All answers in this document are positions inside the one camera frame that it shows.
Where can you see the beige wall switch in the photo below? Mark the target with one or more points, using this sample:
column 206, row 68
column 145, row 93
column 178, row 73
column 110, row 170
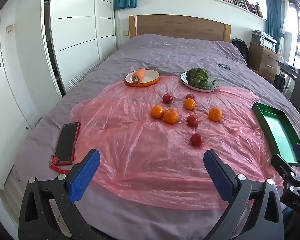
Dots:
column 9, row 28

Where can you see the pink plastic sheet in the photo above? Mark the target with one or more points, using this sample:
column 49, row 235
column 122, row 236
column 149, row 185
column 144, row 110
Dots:
column 140, row 142

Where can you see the black backpack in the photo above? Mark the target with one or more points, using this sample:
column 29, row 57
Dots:
column 241, row 48

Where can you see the dark desk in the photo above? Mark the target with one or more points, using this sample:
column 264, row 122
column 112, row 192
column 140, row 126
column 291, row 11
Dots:
column 287, row 67

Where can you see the wooden nightstand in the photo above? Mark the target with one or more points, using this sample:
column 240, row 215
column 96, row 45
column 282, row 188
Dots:
column 263, row 58

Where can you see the white patterned plate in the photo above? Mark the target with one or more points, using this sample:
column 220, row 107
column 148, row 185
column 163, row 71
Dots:
column 184, row 78

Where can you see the white door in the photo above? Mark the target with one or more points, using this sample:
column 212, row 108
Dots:
column 7, row 92

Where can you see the orange-rimmed white plate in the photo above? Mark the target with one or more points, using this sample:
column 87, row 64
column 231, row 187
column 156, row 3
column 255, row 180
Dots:
column 151, row 77

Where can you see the green tray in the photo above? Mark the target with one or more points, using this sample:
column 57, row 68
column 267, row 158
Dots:
column 277, row 130

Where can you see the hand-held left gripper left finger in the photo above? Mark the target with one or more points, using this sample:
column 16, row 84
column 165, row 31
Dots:
column 86, row 175

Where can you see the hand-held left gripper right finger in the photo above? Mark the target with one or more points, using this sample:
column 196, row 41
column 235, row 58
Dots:
column 217, row 177

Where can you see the white wardrobe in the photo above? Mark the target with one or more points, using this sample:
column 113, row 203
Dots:
column 75, row 30

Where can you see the grey printer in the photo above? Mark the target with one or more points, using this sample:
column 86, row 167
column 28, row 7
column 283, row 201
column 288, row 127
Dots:
column 262, row 38

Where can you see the carrot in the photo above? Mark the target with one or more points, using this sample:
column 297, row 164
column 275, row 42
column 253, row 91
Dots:
column 138, row 75

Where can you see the green bok choy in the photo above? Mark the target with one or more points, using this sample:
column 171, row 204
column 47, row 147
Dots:
column 200, row 77

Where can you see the red apple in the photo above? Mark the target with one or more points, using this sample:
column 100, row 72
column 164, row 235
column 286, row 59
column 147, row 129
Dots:
column 192, row 120
column 197, row 139
column 167, row 98
column 190, row 96

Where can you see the wooden headboard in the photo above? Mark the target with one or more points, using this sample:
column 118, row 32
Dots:
column 180, row 27

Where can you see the orange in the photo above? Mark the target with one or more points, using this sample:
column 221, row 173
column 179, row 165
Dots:
column 190, row 103
column 170, row 116
column 215, row 114
column 157, row 111

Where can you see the smartphone in red case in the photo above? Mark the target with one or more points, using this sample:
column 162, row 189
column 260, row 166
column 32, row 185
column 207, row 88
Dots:
column 66, row 142

